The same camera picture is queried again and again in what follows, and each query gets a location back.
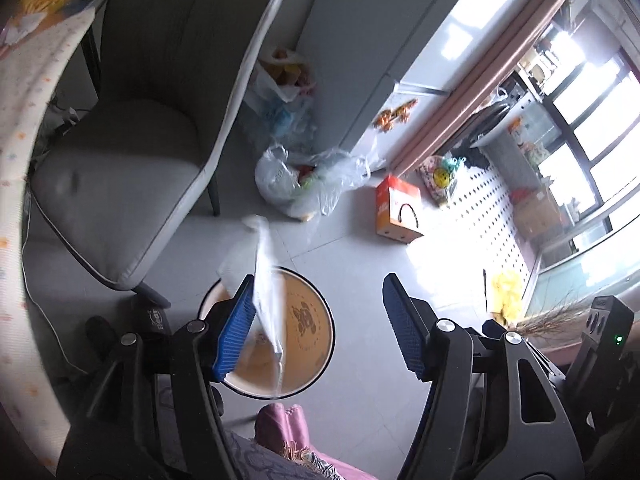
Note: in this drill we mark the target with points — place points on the round tan trash bin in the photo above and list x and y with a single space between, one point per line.
309 347

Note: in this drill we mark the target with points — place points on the black shoe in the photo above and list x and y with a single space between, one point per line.
149 319

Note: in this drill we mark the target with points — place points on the grey refrigerator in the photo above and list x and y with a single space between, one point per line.
358 50

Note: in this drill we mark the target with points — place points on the orange cardboard carry box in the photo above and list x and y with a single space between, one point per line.
399 210

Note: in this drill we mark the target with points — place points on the orange fridge magnets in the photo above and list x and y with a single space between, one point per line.
389 118

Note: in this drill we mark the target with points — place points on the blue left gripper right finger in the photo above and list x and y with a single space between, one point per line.
410 331

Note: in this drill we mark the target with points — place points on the straw broom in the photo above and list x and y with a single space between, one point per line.
564 320

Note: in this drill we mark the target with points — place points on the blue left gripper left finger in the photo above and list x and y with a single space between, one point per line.
232 333

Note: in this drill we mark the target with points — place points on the pink door frame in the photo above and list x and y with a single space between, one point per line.
497 62

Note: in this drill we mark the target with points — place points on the clear plastic bag with trash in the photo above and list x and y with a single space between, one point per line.
304 186

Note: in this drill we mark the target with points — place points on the grey upholstered chair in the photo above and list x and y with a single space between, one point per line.
118 185

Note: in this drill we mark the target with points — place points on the white plastic wrapper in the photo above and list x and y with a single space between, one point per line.
253 255

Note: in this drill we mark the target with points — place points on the white plastic bag by wall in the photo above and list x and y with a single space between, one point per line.
277 104

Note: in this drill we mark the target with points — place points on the pink slipper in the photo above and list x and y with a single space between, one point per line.
283 430

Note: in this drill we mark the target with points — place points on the colourful toy with smiley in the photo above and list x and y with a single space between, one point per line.
439 175

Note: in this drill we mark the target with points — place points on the dotted white tablecloth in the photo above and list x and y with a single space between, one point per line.
29 75

